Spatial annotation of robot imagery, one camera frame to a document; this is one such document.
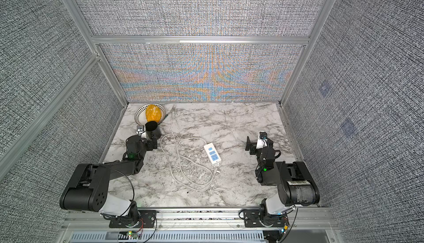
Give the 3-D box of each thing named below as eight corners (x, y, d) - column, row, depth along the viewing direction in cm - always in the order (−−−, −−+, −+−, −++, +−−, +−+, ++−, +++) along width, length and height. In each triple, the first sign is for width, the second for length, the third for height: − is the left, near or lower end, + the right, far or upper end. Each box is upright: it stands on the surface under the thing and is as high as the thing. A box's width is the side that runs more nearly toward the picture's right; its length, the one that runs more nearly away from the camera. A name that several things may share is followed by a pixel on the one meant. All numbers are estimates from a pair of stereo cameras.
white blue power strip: (212, 164, 92) (212, 162, 90) (204, 147, 98) (203, 145, 96) (221, 160, 93) (221, 158, 91) (212, 144, 100) (212, 142, 98)
